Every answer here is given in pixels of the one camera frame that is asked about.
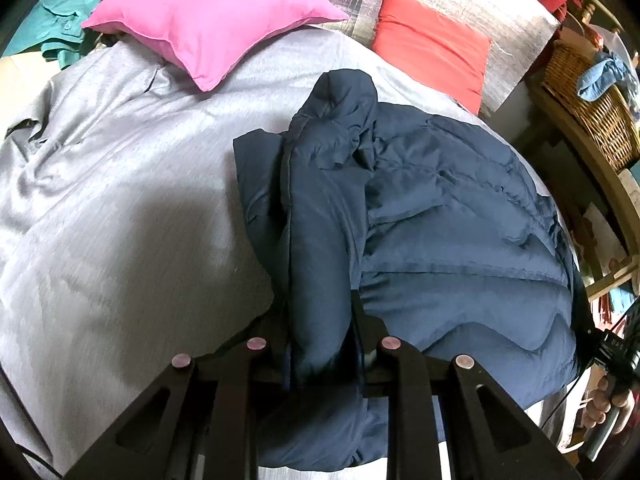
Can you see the wicker basket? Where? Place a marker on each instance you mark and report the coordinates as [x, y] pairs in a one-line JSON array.
[[600, 115]]

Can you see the silver foil insulation panel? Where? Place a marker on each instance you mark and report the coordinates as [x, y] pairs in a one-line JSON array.
[[505, 15]]

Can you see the wooden shelf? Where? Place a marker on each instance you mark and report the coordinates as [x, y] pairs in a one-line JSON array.
[[575, 145]]

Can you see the light blue cloth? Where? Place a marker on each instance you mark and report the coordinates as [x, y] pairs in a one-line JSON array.
[[600, 80]]

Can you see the pink pillow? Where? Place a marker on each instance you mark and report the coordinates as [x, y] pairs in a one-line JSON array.
[[210, 25]]

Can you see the grey bed sheet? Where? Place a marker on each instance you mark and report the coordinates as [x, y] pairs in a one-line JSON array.
[[125, 185]]

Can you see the teal garment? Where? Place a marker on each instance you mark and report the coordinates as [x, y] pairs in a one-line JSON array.
[[50, 15]]

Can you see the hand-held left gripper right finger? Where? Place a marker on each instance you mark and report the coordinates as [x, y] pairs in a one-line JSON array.
[[372, 330]]

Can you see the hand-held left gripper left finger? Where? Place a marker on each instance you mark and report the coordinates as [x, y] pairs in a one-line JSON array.
[[250, 375]]

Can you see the navy puffer jacket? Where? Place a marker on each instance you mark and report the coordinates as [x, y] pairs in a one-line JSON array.
[[450, 210]]

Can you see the person's right hand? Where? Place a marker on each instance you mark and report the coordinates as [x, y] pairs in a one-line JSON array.
[[597, 412]]

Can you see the red pillow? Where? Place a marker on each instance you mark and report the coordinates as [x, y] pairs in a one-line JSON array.
[[430, 45]]

